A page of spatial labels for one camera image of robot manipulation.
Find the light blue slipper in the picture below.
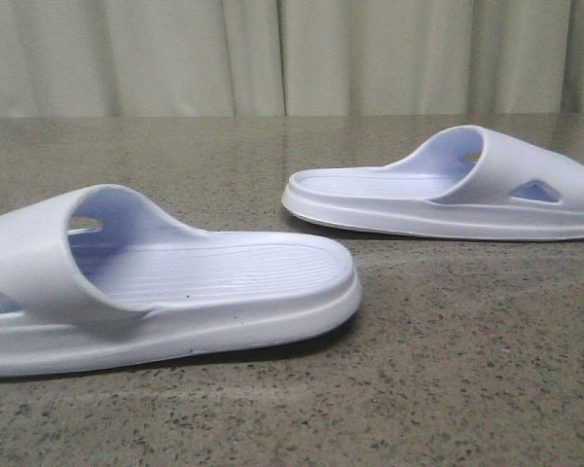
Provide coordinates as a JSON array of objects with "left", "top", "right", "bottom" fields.
[
  {"left": 282, "top": 126, "right": 584, "bottom": 241},
  {"left": 0, "top": 185, "right": 362, "bottom": 377}
]

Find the pale green curtain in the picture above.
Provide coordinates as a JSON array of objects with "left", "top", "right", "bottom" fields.
[{"left": 0, "top": 1, "right": 584, "bottom": 117}]

